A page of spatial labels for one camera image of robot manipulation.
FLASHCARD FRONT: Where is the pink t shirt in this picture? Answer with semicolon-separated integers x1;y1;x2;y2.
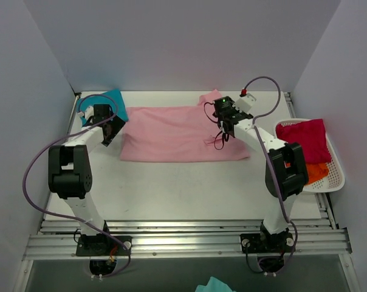
120;90;250;162

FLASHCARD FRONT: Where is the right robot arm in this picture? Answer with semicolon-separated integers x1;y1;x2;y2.
213;96;309;251

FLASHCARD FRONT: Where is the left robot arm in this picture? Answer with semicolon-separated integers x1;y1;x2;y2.
48;104;125;255

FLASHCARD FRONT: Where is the folded teal t shirt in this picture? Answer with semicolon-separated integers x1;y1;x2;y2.
76;89;129;122

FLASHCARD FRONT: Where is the crimson t shirt in basket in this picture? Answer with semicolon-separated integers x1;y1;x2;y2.
275;119;332;164

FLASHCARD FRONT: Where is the orange t shirt in basket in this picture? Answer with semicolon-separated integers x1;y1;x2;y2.
306;163;329;185

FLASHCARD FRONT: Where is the white plastic basket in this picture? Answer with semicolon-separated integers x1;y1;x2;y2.
274;118;345;193

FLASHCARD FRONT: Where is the mint green cloth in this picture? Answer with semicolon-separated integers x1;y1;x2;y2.
195;277;233;292

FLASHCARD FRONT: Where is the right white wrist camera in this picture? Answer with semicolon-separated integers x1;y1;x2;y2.
234;89;256;114

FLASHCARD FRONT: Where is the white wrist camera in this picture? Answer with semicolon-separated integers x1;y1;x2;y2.
77;106;94;124
234;89;256;114

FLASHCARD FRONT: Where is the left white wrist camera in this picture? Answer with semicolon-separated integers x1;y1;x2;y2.
77;106;94;124

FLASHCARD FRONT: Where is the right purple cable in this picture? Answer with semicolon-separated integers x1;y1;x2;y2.
241;75;300;273

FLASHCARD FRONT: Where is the purple cable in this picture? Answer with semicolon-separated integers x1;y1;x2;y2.
21;93;132;277
241;75;300;273

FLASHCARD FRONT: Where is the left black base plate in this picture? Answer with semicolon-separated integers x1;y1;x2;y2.
75;234;132;257

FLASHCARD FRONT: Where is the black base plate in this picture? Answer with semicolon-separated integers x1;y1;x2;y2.
75;234;132;257
239;232;294;254

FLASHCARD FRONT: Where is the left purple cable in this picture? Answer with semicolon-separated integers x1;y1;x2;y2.
21;93;132;277

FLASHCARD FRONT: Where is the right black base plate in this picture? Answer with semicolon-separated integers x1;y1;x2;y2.
239;232;294;254

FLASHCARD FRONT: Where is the aluminium rail frame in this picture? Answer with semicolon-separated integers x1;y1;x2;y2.
23;218;351;260

